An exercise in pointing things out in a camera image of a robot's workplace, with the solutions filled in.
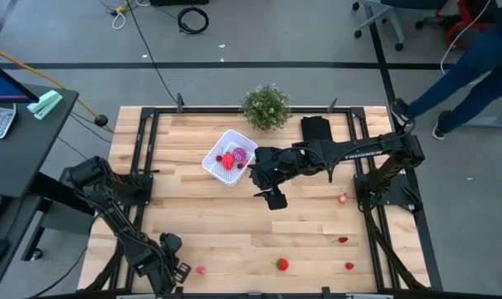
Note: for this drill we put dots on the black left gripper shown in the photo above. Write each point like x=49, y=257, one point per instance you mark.
x=167, y=253

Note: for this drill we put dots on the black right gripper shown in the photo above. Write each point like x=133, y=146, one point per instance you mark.
x=271, y=166

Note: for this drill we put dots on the purple spiky ball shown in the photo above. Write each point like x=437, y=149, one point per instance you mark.
x=240, y=153

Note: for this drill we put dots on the red dragon fruit toy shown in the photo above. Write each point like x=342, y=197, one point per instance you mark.
x=228, y=161

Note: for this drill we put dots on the white perforated plastic basket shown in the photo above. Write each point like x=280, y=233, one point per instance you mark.
x=217, y=172

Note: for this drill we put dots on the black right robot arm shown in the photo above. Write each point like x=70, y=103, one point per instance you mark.
x=358, y=151

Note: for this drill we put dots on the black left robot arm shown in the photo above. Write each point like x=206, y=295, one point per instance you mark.
x=122, y=232

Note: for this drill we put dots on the small pink round produce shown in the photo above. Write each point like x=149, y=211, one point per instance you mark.
x=201, y=270
x=342, y=199

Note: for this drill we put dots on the red strawberry with green top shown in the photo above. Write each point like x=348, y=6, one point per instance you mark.
x=282, y=264

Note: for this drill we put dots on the black cloth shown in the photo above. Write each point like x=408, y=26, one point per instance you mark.
x=316, y=128

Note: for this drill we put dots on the red chili pepper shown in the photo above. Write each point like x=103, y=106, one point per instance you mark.
x=342, y=240

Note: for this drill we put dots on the green potted plant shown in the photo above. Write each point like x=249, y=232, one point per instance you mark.
x=266, y=107

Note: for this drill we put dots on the small red strawberry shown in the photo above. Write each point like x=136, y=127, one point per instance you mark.
x=349, y=266

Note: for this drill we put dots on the person's shoe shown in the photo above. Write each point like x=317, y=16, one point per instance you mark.
x=401, y=112
x=440, y=126

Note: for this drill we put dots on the black desk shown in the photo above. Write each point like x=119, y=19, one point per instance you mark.
x=22, y=162

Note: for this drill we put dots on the black box on floor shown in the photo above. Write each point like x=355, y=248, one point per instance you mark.
x=178, y=2

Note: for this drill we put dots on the mint green stapler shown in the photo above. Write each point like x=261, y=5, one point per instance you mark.
x=45, y=104

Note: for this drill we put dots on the office chair base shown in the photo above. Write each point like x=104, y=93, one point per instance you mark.
x=393, y=16

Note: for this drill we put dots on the person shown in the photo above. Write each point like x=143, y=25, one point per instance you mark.
x=462, y=79

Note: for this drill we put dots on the red and black stool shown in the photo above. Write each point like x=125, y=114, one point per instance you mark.
x=451, y=32

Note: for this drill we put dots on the computer monitor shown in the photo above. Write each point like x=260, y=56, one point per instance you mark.
x=1, y=85

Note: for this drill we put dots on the black aluminium table frame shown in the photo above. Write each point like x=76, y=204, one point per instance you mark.
x=201, y=110

